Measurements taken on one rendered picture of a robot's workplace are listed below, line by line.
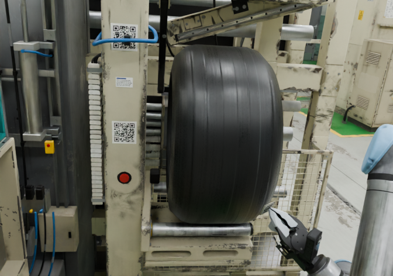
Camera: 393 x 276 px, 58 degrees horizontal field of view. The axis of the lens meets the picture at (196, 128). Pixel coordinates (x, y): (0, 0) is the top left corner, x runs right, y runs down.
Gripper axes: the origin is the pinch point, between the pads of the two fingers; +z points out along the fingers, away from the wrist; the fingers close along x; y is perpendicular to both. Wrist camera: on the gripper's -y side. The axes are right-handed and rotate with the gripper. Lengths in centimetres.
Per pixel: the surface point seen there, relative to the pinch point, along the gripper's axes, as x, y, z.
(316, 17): 938, 566, 225
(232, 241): -7.2, 21.2, -0.3
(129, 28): -6, -18, 65
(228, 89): 2.5, -20.7, 33.5
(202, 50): 9, -16, 49
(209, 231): -11.8, 19.4, 7.5
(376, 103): 389, 234, -33
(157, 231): -24.4, 22.3, 18.7
